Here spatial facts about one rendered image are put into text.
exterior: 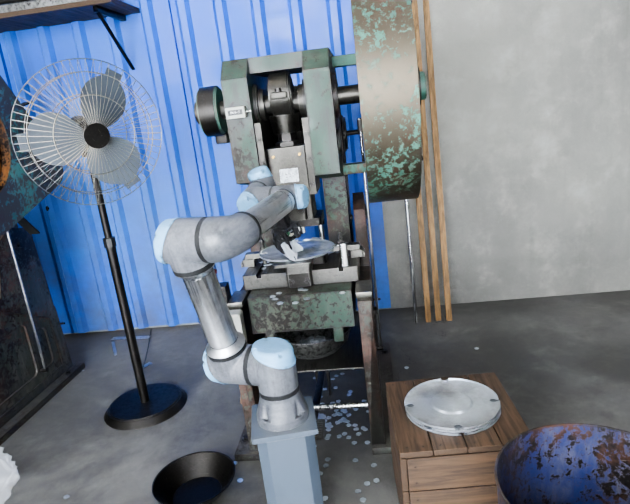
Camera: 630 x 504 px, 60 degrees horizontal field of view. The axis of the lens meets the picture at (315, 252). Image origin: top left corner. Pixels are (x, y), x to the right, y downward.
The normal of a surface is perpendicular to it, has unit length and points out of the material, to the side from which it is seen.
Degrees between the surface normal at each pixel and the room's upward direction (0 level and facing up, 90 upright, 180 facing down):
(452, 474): 90
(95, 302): 90
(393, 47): 73
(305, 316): 90
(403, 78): 86
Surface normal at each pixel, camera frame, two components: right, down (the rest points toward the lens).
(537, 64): -0.08, 0.27
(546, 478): 0.15, 0.21
